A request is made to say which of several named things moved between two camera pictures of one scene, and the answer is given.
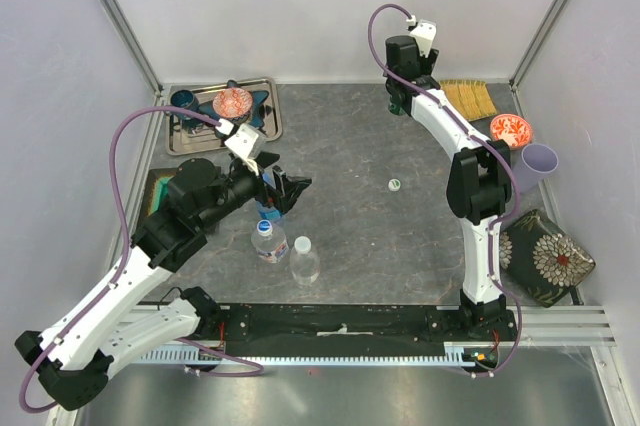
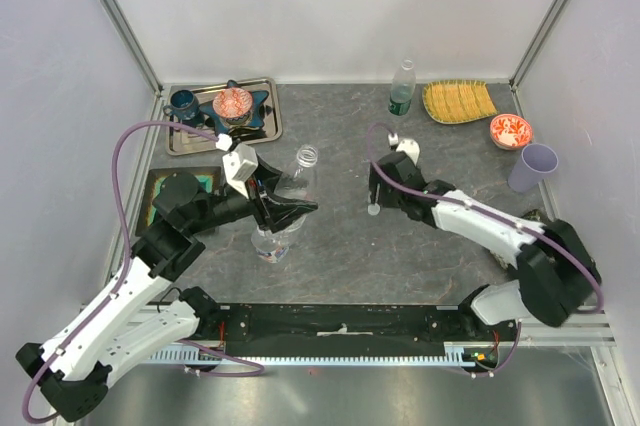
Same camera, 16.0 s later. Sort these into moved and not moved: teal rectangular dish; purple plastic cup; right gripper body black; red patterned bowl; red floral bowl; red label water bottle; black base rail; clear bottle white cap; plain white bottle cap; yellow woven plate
Moved: clear bottle white cap; plain white bottle cap; right gripper body black
Not moved: teal rectangular dish; red patterned bowl; purple plastic cup; yellow woven plate; black base rail; red floral bowl; red label water bottle
